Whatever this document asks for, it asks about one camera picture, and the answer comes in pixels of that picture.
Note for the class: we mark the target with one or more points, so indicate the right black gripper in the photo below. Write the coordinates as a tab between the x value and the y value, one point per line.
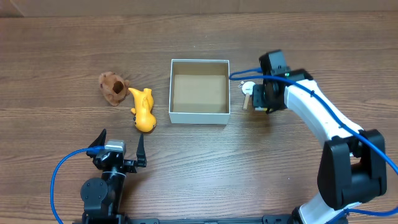
258	97

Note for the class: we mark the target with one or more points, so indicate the brown capybara plush toy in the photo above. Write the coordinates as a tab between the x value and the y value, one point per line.
113	87

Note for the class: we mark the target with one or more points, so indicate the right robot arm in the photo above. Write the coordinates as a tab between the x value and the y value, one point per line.
350	171

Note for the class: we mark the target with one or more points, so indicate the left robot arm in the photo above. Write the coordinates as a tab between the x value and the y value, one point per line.
102	195

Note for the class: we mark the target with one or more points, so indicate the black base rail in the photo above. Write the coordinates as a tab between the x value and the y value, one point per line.
266	219

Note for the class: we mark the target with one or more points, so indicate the white round wooden-handled tool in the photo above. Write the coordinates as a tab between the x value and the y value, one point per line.
247	91

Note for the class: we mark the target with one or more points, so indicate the white cardboard box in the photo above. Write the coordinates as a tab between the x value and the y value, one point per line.
199	91

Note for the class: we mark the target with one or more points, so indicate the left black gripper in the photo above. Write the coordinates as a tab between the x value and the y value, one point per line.
116	163

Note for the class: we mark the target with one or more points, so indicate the yellow rubber dolphin toy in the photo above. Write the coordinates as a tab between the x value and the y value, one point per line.
143	118

